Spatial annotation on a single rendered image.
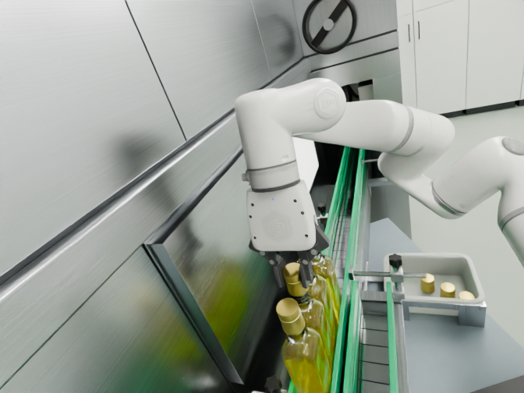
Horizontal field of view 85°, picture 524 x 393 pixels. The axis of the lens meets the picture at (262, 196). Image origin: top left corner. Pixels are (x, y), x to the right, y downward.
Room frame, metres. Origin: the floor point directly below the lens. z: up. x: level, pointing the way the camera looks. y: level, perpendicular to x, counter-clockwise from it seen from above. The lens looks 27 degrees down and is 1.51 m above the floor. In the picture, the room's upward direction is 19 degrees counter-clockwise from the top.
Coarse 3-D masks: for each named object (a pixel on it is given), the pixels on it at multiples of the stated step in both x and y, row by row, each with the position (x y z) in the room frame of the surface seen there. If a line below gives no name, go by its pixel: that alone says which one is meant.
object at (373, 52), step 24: (312, 0) 1.32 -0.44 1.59; (360, 0) 1.24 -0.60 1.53; (384, 0) 1.20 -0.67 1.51; (360, 24) 1.24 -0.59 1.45; (384, 24) 1.20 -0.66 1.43; (360, 48) 1.25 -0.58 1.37; (384, 48) 1.20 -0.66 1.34; (312, 72) 1.35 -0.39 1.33; (336, 72) 1.30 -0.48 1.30; (360, 72) 1.25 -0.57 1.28; (384, 72) 1.21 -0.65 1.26
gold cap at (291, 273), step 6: (288, 264) 0.37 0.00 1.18; (294, 264) 0.37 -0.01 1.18; (282, 270) 0.36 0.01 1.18; (288, 270) 0.36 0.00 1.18; (294, 270) 0.36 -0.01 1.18; (288, 276) 0.35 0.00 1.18; (294, 276) 0.34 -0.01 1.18; (288, 282) 0.35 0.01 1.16; (294, 282) 0.34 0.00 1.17; (300, 282) 0.34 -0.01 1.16; (288, 288) 0.35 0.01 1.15; (294, 288) 0.34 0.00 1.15; (300, 288) 0.34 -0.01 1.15; (294, 294) 0.34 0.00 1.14; (300, 294) 0.34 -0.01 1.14
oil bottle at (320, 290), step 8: (320, 280) 0.41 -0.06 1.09; (312, 288) 0.39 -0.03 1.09; (320, 288) 0.39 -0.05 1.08; (328, 288) 0.41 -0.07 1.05; (312, 296) 0.38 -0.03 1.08; (320, 296) 0.38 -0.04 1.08; (328, 296) 0.40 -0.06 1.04; (328, 304) 0.39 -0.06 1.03; (328, 312) 0.38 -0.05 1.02; (328, 320) 0.38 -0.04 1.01; (336, 320) 0.41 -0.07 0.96; (336, 328) 0.40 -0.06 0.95; (336, 336) 0.39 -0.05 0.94
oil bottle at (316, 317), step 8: (312, 304) 0.35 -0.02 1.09; (320, 304) 0.36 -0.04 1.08; (304, 312) 0.34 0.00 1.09; (312, 312) 0.34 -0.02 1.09; (320, 312) 0.35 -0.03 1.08; (304, 320) 0.33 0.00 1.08; (312, 320) 0.33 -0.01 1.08; (320, 320) 0.33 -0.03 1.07; (320, 328) 0.33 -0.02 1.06; (328, 328) 0.36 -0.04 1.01; (320, 336) 0.32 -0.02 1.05; (328, 336) 0.35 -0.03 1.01; (328, 344) 0.34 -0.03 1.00; (328, 352) 0.33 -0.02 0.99; (328, 360) 0.32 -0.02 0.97
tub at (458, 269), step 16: (416, 256) 0.62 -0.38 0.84; (432, 256) 0.60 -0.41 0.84; (448, 256) 0.58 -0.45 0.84; (464, 256) 0.56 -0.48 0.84; (416, 272) 0.61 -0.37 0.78; (432, 272) 0.59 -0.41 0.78; (448, 272) 0.57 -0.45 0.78; (464, 272) 0.55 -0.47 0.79; (384, 288) 0.54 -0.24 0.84; (416, 288) 0.57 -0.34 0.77; (464, 288) 0.52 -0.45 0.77; (480, 288) 0.45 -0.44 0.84; (464, 304) 0.43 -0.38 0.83
